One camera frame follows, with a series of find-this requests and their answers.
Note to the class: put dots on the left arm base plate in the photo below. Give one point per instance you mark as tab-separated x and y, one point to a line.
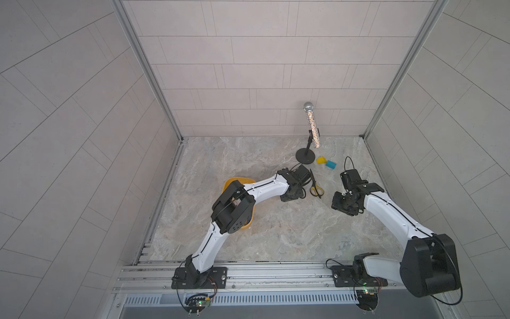
186	278

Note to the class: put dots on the teal small block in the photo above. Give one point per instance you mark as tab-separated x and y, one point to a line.
331	165

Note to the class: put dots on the yellow handled black scissors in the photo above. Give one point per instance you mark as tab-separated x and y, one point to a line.
315	190

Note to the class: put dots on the aluminium mounting rail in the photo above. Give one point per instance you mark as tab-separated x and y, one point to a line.
241	277

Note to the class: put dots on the right circuit board with wires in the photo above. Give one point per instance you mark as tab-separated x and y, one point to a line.
367	298

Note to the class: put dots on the yellow small block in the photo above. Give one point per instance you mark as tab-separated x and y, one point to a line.
321	160

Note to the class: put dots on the left circuit board with wires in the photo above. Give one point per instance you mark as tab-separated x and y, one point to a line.
197	303

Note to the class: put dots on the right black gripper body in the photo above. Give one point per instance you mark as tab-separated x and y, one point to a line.
343	203

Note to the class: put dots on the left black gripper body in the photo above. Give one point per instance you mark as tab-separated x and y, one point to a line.
301	185

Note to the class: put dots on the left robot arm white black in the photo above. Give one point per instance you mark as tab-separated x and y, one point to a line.
234	209

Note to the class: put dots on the circuit board with wires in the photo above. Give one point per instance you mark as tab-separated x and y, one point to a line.
197	303
367	298

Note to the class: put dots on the glitter microphone with silver head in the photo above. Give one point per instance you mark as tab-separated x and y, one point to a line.
308	109

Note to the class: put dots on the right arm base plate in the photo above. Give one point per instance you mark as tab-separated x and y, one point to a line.
347	276

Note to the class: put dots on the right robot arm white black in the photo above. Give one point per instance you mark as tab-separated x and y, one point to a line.
429	264

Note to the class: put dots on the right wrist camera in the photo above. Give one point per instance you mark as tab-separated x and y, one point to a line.
350	179

